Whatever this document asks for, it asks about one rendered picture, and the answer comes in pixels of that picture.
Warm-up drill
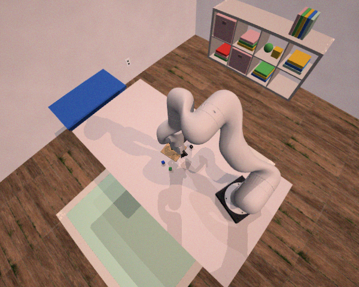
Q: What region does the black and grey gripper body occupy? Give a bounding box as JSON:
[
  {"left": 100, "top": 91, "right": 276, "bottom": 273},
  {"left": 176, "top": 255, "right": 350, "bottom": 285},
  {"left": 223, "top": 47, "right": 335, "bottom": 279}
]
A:
[{"left": 170, "top": 143, "right": 185, "bottom": 155}]

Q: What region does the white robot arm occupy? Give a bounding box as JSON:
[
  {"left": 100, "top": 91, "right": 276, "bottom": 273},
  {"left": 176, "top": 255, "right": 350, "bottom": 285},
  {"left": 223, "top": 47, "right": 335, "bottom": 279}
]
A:
[{"left": 157, "top": 87, "right": 281, "bottom": 215}]

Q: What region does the tan flat mat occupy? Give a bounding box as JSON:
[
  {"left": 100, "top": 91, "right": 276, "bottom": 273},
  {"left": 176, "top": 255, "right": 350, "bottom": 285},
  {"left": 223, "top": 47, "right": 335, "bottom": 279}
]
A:
[{"left": 161, "top": 143, "right": 181, "bottom": 161}]

